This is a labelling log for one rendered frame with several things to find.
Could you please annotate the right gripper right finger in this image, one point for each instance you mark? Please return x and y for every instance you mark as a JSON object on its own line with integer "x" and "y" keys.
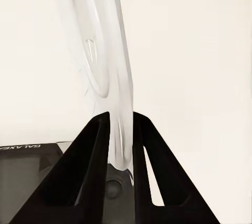
{"x": 183, "y": 203}

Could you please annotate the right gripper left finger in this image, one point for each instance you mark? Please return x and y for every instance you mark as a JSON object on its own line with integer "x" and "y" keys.
{"x": 73, "y": 191}

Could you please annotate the saucer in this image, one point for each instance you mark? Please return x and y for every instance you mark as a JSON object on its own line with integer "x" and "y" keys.
{"x": 95, "y": 36}

